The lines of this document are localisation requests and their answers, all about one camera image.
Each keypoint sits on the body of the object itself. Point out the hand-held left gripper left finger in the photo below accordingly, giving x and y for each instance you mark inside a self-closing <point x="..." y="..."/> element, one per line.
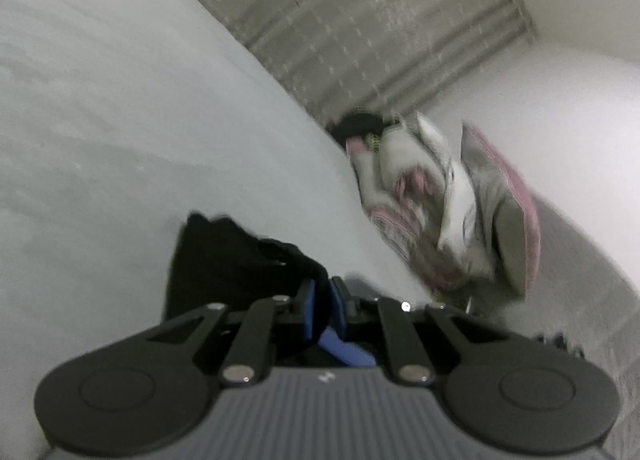
<point x="309" y="310"/>

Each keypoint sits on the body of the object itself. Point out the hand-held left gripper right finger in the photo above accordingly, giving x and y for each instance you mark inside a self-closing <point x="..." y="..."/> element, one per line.
<point x="339" y="312"/>

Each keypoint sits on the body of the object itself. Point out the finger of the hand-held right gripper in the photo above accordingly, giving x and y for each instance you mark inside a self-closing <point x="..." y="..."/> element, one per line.
<point x="350" y="352"/>

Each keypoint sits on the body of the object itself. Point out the black garment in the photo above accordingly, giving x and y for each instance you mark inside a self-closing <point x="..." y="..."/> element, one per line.
<point x="225" y="265"/>

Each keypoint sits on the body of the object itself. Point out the folded floral quilt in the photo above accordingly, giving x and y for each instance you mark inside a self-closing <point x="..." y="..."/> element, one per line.
<point x="400" y="200"/>

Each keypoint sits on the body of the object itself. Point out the dark cloth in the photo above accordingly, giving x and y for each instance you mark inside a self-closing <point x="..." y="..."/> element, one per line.
<point x="360" y="125"/>

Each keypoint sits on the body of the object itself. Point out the pink-edged pillow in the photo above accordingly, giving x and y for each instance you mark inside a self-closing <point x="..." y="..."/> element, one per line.
<point x="515" y="220"/>

